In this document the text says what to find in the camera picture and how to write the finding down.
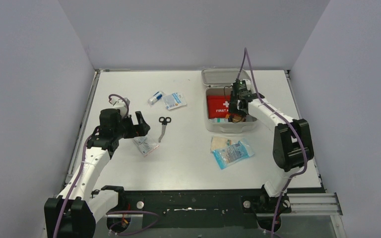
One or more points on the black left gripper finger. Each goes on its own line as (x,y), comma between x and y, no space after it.
(142,125)
(138,133)

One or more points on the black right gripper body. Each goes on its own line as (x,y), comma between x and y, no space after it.
(234,107)

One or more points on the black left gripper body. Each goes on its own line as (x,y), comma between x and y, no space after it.
(135,125)

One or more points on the brown bottle orange cap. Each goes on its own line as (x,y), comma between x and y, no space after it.
(235,118)

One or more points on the red first aid pouch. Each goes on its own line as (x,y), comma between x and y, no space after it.
(217,106)

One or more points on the small white blue tube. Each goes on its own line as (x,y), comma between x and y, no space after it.
(155,98)

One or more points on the white plastic bottle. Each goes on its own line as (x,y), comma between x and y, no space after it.
(219,120)

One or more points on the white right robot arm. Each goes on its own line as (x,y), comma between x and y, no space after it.
(292,142)

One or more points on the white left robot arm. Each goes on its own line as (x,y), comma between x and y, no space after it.
(69,214)

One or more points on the clear bag of wipes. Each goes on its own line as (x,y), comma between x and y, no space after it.
(145,144)

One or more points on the grey open storage box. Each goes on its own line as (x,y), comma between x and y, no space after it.
(218,81)

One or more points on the white blue label packet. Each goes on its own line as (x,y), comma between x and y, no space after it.
(174,101)

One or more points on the beige gauze packet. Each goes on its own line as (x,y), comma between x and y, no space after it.
(218,142)

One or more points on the blue mask packet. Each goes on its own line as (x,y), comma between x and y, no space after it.
(233,153)

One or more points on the black handled scissors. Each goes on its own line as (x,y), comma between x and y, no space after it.
(164,121)

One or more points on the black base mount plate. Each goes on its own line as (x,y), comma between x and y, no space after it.
(165,209)

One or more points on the aluminium frame rail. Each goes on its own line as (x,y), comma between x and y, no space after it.
(314,204)

